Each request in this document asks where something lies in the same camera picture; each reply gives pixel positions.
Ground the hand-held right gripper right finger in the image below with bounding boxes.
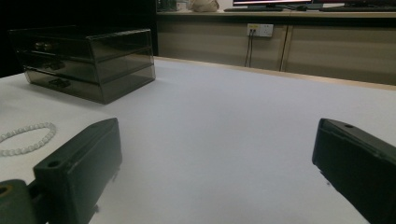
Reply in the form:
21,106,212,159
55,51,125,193
312,118,396,224

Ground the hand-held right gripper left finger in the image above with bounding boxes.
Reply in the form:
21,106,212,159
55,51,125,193
33,117,123,224

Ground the white bead bracelet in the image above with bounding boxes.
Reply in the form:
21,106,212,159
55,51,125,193
0,121,58,158

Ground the smoky acrylic drawer organizer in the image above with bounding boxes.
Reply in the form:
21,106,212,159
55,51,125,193
8,26,157,105

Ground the smoky acrylic drawer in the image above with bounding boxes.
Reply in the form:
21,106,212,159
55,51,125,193
24,66,157,105
18,50,155,84
8,28,153,63

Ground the beige wooden counter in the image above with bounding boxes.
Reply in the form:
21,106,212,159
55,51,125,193
156,9,396,87

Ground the black computer monitor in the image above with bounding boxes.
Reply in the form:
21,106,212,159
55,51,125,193
232,0,313,7
311,0,396,6

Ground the beige bag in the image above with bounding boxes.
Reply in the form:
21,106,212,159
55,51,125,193
190,0,220,13

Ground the black power cable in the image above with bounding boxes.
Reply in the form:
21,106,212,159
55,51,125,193
247,31,255,68
244,31,252,68

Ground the white wall socket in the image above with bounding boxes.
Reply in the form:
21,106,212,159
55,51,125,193
247,22,275,38

